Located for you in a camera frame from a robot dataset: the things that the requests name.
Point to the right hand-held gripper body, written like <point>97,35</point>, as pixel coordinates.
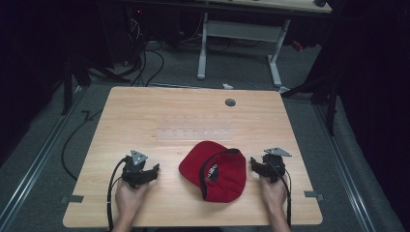
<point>274,166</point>

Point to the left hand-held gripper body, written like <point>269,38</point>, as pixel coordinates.
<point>135,170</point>

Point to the red baseball cap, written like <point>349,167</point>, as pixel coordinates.
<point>219,174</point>

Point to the person's right hand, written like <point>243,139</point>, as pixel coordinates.
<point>274,193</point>

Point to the person's left hand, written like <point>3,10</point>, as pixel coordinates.
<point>129,199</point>

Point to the grey tape piece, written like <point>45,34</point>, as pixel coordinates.
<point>313,195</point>
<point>73,198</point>

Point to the clear tape strip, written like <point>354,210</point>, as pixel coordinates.
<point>193,133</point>

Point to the white paper scrap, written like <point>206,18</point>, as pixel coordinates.
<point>227,86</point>

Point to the black metal stand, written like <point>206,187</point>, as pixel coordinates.
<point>67,87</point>
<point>330,96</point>

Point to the small red object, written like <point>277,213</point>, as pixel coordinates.
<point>297,45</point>

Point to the desk with white legs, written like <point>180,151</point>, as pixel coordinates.
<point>241,32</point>

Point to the black computer mouse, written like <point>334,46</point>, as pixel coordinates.
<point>320,3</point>

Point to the metal floor rail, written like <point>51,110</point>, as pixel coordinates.
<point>345,167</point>
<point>35,154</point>

